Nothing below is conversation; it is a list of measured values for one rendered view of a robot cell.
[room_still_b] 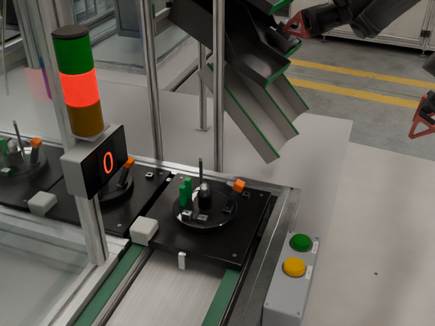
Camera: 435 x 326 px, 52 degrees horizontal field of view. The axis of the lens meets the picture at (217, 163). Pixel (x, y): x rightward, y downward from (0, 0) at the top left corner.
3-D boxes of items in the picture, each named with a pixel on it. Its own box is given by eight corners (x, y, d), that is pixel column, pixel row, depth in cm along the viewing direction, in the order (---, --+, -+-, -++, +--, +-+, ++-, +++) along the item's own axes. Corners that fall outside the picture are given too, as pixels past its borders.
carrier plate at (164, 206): (271, 198, 105) (272, 191, 103) (241, 272, 86) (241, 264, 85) (177, 178, 111) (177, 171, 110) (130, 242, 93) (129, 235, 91)
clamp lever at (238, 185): (233, 206, 95) (246, 182, 90) (230, 212, 94) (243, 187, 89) (218, 198, 95) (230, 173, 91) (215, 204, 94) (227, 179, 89)
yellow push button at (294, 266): (305, 266, 87) (307, 259, 86) (301, 281, 84) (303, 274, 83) (285, 261, 88) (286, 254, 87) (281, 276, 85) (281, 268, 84)
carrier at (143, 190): (171, 177, 112) (169, 134, 105) (123, 240, 93) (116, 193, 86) (89, 159, 119) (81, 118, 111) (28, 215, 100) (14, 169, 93)
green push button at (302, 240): (312, 242, 92) (312, 235, 91) (308, 255, 89) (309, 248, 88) (292, 238, 93) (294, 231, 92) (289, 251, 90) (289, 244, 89)
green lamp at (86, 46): (101, 64, 65) (96, 30, 63) (81, 77, 61) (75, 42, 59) (72, 59, 67) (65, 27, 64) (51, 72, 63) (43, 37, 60)
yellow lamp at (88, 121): (110, 123, 71) (105, 96, 68) (92, 139, 67) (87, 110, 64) (83, 118, 72) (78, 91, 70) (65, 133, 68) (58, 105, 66)
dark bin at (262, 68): (287, 69, 108) (301, 44, 103) (264, 89, 99) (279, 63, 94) (197, 5, 112) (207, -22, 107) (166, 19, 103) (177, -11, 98)
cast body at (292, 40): (294, 50, 118) (307, 28, 113) (285, 54, 115) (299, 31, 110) (271, 31, 120) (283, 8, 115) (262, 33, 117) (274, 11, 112)
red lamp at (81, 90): (105, 95, 68) (101, 65, 65) (87, 109, 64) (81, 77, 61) (78, 90, 70) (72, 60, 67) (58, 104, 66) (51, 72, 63)
